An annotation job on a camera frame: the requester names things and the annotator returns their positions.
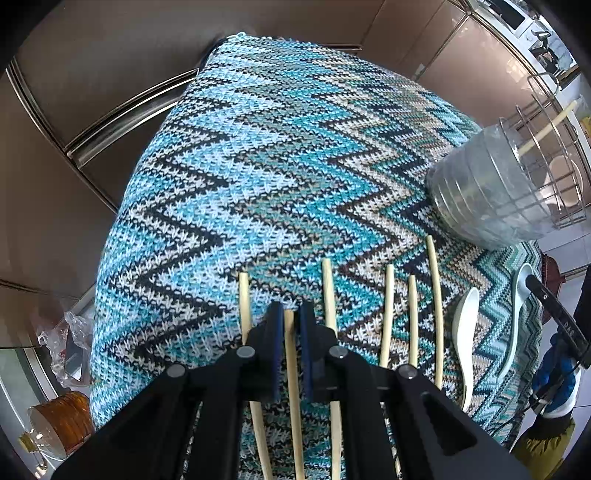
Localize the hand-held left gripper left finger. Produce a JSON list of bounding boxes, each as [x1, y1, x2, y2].
[[51, 302, 285, 480]]

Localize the brown lower kitchen cabinets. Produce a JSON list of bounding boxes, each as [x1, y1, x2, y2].
[[0, 0, 529, 354]]

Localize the amber glass pot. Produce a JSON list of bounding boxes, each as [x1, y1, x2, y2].
[[19, 389, 96, 463]]

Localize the white microwave oven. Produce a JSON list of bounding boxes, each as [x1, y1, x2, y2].
[[480, 0, 542, 38]]

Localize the pale blue ceramic spoon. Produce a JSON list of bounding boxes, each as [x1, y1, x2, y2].
[[500, 263, 537, 376]]

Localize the metal wire utensil rack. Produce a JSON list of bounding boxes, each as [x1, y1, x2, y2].
[[512, 73, 591, 232]]

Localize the crumpled clear plastic bag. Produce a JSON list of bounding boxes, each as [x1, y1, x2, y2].
[[38, 311, 89, 389]]

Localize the clear plastic container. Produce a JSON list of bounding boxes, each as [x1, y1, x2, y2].
[[425, 122, 557, 251]]

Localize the zigzag knitted table mat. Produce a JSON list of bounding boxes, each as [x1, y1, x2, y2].
[[89, 33, 546, 480]]

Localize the bamboo chopstick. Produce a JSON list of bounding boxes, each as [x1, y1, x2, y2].
[[379, 264, 402, 478], [283, 309, 306, 480], [321, 258, 345, 480], [425, 235, 445, 389], [519, 99, 581, 153], [237, 272, 274, 480], [407, 275, 419, 368]]

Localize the white ceramic spoon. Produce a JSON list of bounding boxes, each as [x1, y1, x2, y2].
[[452, 287, 481, 409]]

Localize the person's right hand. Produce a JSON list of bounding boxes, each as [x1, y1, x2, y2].
[[531, 335, 579, 418]]

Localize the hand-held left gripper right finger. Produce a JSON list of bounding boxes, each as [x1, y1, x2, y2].
[[298, 302, 534, 480]]

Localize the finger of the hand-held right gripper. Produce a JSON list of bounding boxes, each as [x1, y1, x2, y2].
[[525, 274, 591, 370]]

